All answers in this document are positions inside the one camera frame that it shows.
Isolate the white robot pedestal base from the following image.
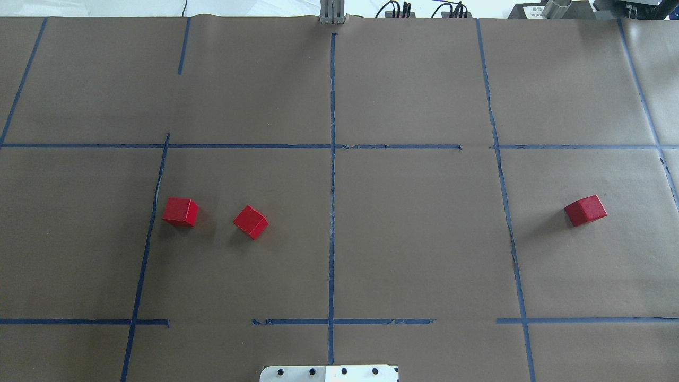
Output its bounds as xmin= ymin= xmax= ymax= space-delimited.
xmin=259 ymin=364 xmax=400 ymax=381

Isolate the red block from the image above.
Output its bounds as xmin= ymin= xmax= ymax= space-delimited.
xmin=233 ymin=205 xmax=269 ymax=241
xmin=162 ymin=197 xmax=199 ymax=227
xmin=563 ymin=194 xmax=608 ymax=227

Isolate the aluminium frame post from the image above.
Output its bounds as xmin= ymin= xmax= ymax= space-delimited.
xmin=319 ymin=0 xmax=346 ymax=25

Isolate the steel cup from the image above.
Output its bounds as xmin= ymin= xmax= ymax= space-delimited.
xmin=542 ymin=0 xmax=572 ymax=20

